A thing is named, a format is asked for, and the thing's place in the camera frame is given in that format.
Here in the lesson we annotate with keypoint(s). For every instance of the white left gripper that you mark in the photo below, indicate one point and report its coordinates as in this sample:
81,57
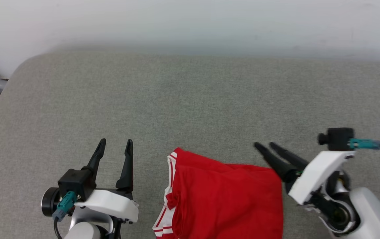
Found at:
110,204

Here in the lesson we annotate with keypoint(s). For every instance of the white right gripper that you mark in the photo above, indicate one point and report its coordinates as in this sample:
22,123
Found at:
319,172

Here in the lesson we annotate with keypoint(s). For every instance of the red jersey with white trim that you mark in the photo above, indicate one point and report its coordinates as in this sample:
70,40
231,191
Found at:
226,199

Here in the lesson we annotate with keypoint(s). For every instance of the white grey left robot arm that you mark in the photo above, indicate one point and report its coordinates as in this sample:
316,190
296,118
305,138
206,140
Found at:
83,232

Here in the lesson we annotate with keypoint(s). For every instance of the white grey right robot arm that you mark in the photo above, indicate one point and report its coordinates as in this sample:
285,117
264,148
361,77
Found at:
372,215

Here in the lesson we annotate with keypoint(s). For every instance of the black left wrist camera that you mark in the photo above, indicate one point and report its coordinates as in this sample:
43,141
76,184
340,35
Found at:
75,182

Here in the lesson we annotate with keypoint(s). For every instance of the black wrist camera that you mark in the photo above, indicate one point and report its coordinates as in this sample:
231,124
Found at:
339,139
75,182

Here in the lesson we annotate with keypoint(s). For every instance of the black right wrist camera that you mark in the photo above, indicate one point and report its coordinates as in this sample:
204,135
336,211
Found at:
339,139

